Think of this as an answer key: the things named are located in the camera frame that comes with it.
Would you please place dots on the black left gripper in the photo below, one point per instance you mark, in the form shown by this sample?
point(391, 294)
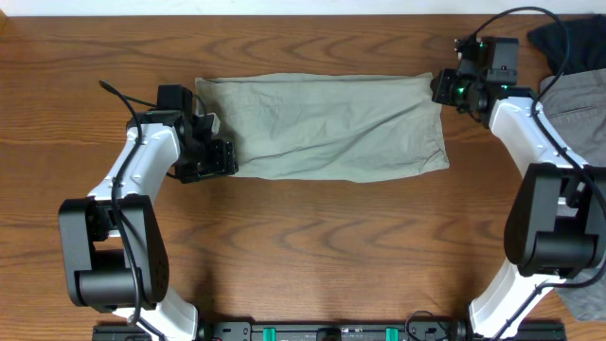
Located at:
point(224, 161)

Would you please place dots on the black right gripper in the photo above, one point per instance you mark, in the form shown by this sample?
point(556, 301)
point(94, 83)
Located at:
point(439, 90)

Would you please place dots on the grey folded trousers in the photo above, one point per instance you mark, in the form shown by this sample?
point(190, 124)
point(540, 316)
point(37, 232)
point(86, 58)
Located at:
point(575, 106)

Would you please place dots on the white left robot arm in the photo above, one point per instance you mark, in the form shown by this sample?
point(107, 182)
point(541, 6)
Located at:
point(114, 256)

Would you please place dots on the black garment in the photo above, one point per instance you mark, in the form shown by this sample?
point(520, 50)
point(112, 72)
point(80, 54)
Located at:
point(586, 44)

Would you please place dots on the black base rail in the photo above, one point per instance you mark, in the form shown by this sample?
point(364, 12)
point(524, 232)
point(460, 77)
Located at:
point(418, 326)

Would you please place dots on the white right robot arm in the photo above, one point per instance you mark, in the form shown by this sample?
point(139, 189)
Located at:
point(556, 226)

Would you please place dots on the light green shorts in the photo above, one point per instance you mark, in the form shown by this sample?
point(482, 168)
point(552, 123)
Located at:
point(356, 128)

